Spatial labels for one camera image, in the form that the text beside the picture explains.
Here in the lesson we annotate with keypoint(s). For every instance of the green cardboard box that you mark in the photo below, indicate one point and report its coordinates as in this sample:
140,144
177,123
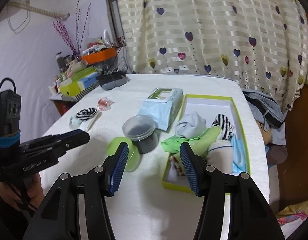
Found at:
205,108

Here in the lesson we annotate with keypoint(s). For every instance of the green cloth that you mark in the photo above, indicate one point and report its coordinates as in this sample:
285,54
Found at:
198,144

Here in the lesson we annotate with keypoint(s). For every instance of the black camera box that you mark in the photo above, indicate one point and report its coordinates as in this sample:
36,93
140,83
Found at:
10,110

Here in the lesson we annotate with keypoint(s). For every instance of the grey clothes pile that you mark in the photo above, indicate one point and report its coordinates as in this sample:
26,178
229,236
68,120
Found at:
268,113

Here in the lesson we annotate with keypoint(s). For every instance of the light blue baby sock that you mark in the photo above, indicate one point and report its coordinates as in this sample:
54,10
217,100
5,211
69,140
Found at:
75,123

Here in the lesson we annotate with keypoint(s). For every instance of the wooden wardrobe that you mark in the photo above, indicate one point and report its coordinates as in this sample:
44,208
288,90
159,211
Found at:
293,173

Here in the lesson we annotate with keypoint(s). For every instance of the orange tray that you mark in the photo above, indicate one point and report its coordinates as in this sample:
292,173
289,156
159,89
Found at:
100,56

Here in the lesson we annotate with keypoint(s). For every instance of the white blue-striped sock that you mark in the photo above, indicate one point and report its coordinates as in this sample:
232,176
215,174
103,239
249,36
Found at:
220,155

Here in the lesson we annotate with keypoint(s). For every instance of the clear jar dark contents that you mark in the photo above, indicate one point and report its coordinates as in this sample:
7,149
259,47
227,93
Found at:
141,129

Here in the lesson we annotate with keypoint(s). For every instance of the left hand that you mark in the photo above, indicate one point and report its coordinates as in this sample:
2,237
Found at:
12,196

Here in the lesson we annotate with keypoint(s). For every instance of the black white striped sock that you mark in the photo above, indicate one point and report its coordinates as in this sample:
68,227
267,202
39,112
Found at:
227,128
86,114

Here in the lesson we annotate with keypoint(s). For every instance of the blue tissue pack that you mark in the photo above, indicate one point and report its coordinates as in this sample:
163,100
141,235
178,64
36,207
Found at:
87,81

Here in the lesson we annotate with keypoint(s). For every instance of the grey black VR headset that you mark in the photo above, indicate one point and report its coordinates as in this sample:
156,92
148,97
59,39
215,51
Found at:
111,81

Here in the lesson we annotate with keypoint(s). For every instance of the lime green box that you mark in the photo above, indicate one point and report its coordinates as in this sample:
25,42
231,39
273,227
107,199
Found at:
70,90

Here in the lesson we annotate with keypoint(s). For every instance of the green jar lid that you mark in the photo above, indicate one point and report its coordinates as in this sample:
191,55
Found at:
131,154

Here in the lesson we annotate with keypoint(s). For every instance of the white baby sock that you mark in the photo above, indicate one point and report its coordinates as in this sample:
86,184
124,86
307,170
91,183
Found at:
87,125

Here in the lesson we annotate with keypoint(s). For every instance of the blue face mask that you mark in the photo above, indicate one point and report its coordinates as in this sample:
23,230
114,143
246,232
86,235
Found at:
239,159

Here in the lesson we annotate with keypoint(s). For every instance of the red printed plastic bag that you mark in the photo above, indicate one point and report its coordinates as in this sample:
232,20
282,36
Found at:
104,104

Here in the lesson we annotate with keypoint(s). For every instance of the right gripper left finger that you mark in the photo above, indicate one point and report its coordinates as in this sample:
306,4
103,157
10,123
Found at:
114,171

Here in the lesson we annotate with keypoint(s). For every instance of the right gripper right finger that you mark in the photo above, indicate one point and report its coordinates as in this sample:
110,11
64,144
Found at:
193,169

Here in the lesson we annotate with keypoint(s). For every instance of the heart pattern curtain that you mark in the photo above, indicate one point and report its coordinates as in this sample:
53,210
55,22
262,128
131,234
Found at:
260,44

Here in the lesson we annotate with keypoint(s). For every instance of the pink branch decoration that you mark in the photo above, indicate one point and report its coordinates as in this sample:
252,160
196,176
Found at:
73,29

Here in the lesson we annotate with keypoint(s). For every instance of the window frame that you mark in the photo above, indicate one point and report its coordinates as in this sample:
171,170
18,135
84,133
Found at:
115,22

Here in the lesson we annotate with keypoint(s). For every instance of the wet wipes pack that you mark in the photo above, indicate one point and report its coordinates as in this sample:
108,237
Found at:
162,105

